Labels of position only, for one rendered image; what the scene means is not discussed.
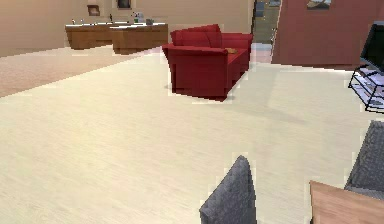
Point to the red sofa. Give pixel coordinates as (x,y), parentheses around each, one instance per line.
(200,66)

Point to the brown item on sofa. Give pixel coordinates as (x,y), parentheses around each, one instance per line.
(231,50)

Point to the brown kitchen island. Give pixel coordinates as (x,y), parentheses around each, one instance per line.
(140,37)

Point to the grey chair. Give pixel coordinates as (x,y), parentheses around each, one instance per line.
(231,196)
(368,163)

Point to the grey pot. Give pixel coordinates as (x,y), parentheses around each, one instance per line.
(149,21)

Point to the green bottle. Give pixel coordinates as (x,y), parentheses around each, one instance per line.
(136,19)

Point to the brown kitchen counter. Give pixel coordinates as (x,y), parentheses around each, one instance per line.
(87,35)

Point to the light wooden table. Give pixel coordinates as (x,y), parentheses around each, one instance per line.
(345,206)

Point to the black television set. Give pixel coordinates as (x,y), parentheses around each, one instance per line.
(375,46)

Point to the dark framed wall picture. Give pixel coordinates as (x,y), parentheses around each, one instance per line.
(124,3)

